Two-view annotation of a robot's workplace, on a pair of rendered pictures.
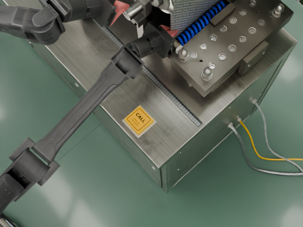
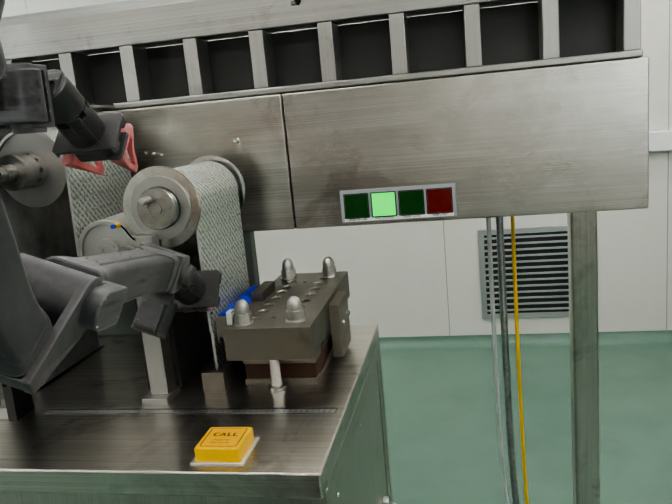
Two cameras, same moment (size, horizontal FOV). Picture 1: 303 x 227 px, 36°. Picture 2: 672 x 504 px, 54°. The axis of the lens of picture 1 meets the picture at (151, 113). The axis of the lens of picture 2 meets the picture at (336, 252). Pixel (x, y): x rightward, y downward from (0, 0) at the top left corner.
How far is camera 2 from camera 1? 1.20 m
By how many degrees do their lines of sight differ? 66
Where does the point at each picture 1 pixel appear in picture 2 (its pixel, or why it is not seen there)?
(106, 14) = (114, 127)
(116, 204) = not seen: outside the picture
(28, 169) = (53, 269)
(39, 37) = (16, 88)
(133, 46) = not seen: hidden behind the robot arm
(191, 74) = (272, 326)
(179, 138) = (318, 433)
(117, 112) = (171, 462)
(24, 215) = not seen: outside the picture
